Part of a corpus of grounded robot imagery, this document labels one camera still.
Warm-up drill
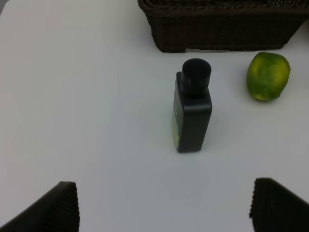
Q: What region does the dark green pump bottle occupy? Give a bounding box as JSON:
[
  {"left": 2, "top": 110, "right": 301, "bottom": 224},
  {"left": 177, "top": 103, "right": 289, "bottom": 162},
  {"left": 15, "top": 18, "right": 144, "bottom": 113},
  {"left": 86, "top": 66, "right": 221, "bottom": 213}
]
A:
[{"left": 172, "top": 58, "right": 212, "bottom": 153}]

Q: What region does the dark brown wicker basket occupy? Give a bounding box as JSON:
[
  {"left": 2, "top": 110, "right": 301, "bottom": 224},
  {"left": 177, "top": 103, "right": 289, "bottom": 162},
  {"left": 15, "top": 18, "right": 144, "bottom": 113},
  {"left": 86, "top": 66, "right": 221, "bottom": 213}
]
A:
[{"left": 138, "top": 0, "right": 309, "bottom": 53}]

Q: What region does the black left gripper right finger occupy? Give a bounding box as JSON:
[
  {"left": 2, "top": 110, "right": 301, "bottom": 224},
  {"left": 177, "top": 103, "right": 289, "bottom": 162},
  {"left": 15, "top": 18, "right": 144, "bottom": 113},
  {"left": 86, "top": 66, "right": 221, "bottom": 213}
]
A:
[{"left": 249, "top": 177, "right": 309, "bottom": 232}]

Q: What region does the green citrus fruit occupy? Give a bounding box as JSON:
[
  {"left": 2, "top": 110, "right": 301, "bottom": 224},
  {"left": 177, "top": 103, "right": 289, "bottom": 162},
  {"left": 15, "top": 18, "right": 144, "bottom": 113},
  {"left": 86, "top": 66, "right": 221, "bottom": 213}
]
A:
[{"left": 246, "top": 52, "right": 291, "bottom": 102}]

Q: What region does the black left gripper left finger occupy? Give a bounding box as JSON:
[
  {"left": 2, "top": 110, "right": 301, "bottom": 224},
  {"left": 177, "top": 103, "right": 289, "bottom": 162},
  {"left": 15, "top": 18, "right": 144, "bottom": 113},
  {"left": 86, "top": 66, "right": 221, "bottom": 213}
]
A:
[{"left": 0, "top": 181, "right": 80, "bottom": 232}]

